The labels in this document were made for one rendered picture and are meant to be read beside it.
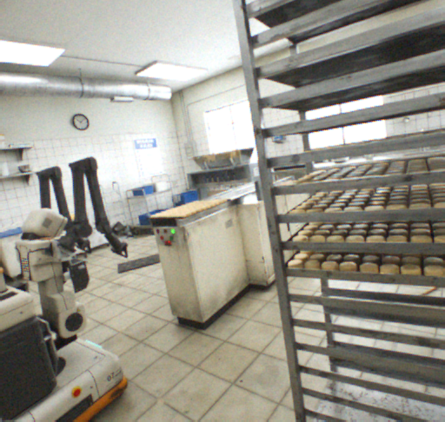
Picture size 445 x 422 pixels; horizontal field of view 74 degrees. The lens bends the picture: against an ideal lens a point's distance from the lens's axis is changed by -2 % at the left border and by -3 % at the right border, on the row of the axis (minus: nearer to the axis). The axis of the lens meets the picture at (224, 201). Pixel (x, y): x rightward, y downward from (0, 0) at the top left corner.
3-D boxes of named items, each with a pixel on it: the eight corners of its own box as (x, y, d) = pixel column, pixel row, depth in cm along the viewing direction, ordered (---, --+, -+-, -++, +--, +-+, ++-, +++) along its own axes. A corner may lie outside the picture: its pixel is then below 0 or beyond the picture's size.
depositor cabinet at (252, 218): (264, 245, 412) (255, 184, 400) (315, 247, 370) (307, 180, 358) (207, 286, 311) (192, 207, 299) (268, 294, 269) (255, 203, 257)
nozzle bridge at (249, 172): (212, 200, 325) (206, 168, 320) (272, 195, 282) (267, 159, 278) (192, 207, 299) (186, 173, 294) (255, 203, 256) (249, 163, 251)
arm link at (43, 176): (33, 167, 190) (39, 164, 184) (55, 167, 201) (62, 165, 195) (37, 236, 190) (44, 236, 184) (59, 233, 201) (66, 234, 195)
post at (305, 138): (331, 379, 145) (283, 9, 120) (332, 375, 147) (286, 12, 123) (337, 380, 143) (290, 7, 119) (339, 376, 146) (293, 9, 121)
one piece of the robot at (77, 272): (69, 296, 165) (59, 260, 162) (47, 290, 181) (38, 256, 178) (95, 284, 177) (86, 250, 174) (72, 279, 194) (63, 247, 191)
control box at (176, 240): (161, 243, 232) (156, 226, 230) (182, 244, 218) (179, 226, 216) (157, 245, 230) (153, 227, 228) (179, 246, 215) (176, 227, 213)
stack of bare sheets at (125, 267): (118, 273, 395) (117, 272, 395) (117, 265, 433) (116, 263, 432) (162, 261, 415) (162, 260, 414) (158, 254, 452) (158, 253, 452)
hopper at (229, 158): (211, 168, 314) (209, 154, 312) (258, 161, 281) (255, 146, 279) (193, 171, 291) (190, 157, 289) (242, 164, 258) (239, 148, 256)
